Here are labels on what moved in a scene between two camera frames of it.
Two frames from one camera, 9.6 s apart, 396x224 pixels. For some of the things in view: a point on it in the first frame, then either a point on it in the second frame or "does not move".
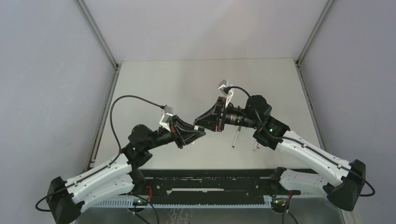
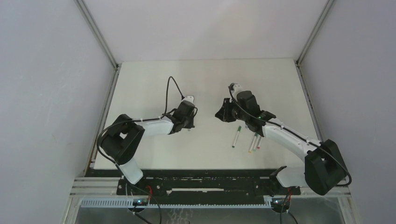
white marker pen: (238, 130) does not move
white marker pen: (196, 127) -> (254, 149)
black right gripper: (212, 119) -> (224, 114)
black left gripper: (186, 137) -> (190, 125)
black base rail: (210, 186) does not move
